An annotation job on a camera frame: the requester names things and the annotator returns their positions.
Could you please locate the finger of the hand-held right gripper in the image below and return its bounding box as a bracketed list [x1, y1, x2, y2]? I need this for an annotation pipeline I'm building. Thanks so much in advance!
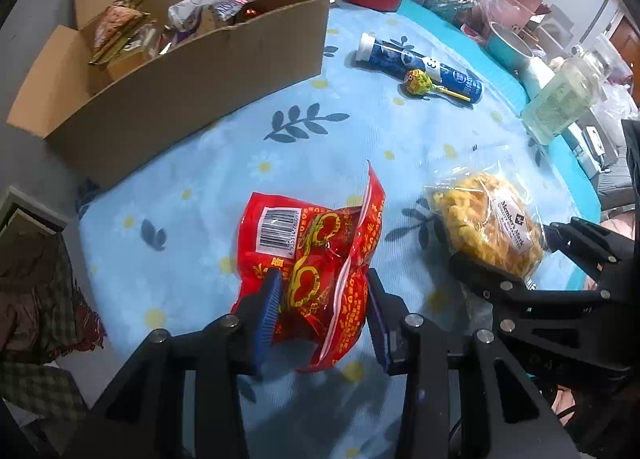
[449, 252, 632, 376]
[546, 217, 640, 281]

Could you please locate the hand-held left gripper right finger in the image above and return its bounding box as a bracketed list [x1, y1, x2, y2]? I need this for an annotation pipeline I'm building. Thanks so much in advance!
[366, 268, 583, 459]

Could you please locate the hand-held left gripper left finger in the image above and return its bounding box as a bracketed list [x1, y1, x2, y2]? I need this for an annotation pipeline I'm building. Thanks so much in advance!
[62, 268, 284, 459]

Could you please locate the red snack bag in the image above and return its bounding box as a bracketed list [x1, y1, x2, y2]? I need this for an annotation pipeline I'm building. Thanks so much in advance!
[230, 162, 388, 372]

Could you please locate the yellow snack bag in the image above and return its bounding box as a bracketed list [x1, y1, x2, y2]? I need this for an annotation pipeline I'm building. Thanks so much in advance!
[422, 166, 551, 282]

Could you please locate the brown cardboard box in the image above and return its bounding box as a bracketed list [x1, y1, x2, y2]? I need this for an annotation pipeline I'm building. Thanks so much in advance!
[6, 0, 341, 190]

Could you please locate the white charger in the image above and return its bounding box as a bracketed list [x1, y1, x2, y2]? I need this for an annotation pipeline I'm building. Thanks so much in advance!
[582, 124, 608, 157]

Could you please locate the glass bottle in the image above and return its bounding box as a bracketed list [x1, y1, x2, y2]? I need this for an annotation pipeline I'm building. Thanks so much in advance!
[521, 45, 608, 146]

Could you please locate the teal table cover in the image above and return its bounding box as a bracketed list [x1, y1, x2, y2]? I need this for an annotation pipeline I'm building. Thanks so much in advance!
[397, 0, 603, 290]

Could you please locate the plaid cloth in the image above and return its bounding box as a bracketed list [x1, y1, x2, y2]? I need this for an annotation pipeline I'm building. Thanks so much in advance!
[0, 239, 106, 420]

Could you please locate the lollipop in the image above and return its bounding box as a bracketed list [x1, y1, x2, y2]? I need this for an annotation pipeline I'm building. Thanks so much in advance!
[402, 69, 473, 102]

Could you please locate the clear plastic bag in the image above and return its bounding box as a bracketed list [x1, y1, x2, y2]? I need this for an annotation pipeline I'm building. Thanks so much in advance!
[470, 0, 506, 35]

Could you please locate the blue tube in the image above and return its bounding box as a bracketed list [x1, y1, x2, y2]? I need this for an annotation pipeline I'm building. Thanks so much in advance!
[355, 32, 485, 104]

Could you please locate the teal patterned packet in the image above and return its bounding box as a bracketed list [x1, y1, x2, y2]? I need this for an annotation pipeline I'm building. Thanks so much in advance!
[425, 0, 473, 22]

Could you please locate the white plastic snack bag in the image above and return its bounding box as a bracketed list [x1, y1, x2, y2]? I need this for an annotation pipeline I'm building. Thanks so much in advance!
[167, 0, 246, 35]

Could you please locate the dark red snack packet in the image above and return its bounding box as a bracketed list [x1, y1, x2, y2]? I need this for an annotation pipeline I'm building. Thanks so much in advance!
[89, 0, 152, 65]

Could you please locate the white wooden frame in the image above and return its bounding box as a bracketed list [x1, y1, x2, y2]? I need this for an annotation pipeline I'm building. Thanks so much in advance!
[0, 186, 68, 235]

